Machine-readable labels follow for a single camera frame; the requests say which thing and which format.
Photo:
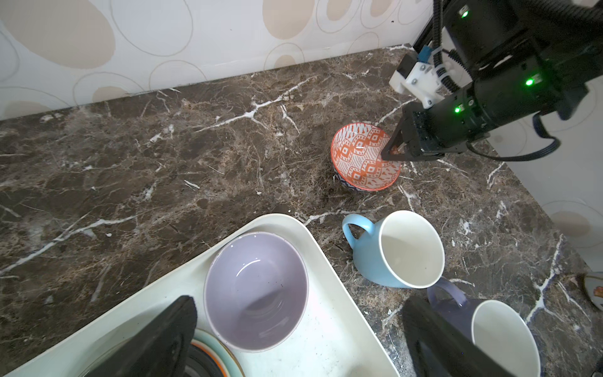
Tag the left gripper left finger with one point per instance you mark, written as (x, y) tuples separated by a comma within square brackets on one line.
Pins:
[(159, 349)]

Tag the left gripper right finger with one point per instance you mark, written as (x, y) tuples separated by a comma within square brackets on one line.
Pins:
[(439, 349)]

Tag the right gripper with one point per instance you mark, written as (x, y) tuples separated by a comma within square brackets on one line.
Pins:
[(430, 134)]

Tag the black plate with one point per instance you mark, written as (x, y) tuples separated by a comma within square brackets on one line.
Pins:
[(200, 364)]

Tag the teal flower plate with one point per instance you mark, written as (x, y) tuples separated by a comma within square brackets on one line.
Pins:
[(222, 350)]

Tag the purple grey mug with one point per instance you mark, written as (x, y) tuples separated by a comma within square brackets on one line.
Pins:
[(494, 327)]

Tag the red patterned bowl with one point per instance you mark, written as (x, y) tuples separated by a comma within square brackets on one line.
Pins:
[(356, 158)]

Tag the light blue mug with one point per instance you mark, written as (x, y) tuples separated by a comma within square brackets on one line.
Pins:
[(403, 250)]

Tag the white plastic bin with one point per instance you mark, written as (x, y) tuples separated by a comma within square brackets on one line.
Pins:
[(332, 339)]

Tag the lavender bowl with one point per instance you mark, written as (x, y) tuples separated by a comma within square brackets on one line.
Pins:
[(256, 292)]

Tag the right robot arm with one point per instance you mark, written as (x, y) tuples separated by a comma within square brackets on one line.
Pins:
[(481, 65)]

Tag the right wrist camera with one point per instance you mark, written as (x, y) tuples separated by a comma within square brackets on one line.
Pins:
[(417, 75)]

